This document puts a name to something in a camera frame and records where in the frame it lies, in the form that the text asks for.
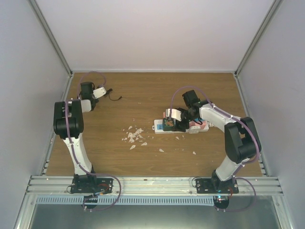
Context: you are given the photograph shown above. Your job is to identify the black plug with cable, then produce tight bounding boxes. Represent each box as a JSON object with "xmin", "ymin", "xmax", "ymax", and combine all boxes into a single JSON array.
[{"xmin": 103, "ymin": 88, "xmax": 122, "ymax": 101}]

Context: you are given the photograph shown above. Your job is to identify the white power strip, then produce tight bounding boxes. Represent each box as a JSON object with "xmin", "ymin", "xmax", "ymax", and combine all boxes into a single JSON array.
[{"xmin": 152, "ymin": 118, "xmax": 213, "ymax": 134}]

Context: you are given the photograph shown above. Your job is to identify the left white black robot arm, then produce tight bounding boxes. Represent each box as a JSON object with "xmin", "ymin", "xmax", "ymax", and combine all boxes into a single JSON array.
[{"xmin": 53, "ymin": 82, "xmax": 98, "ymax": 176}]

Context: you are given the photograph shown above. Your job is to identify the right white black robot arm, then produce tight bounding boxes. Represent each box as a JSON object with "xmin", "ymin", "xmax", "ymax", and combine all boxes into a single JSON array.
[{"xmin": 179, "ymin": 90, "xmax": 262, "ymax": 193}]

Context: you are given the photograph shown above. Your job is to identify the large pink adapter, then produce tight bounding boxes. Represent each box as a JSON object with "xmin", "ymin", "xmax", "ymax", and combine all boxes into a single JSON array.
[{"xmin": 189, "ymin": 120, "xmax": 209, "ymax": 130}]

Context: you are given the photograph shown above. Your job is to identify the dark green square adapter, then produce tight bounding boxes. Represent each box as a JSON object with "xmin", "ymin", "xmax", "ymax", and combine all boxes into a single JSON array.
[{"xmin": 162, "ymin": 117, "xmax": 176, "ymax": 132}]

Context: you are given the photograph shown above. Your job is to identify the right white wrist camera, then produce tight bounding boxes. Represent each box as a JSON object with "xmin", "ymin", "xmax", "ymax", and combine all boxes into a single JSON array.
[{"xmin": 164, "ymin": 108, "xmax": 182, "ymax": 121}]

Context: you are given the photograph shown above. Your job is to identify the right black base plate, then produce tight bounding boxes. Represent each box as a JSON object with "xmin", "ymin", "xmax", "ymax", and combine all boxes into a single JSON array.
[{"xmin": 191, "ymin": 177, "xmax": 239, "ymax": 194}]

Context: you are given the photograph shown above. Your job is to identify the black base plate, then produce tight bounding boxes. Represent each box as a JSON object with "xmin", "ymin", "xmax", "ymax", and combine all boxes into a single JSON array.
[
  {"xmin": 191, "ymin": 177, "xmax": 239, "ymax": 194},
  {"xmin": 66, "ymin": 175, "xmax": 113, "ymax": 195}
]

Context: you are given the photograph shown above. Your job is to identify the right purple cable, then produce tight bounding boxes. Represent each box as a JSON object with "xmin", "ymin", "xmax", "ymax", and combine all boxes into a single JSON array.
[{"xmin": 170, "ymin": 85, "xmax": 258, "ymax": 212}]

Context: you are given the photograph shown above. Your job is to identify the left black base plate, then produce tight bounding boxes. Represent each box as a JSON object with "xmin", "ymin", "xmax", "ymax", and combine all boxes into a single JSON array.
[{"xmin": 66, "ymin": 175, "xmax": 113, "ymax": 195}]

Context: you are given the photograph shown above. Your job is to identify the aluminium front rail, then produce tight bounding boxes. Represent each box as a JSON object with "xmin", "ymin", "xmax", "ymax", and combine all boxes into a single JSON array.
[{"xmin": 26, "ymin": 176, "xmax": 283, "ymax": 196}]

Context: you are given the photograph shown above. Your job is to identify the grey slotted cable duct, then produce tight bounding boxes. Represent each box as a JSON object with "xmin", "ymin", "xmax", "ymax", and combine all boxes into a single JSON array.
[{"xmin": 36, "ymin": 195, "xmax": 214, "ymax": 206}]

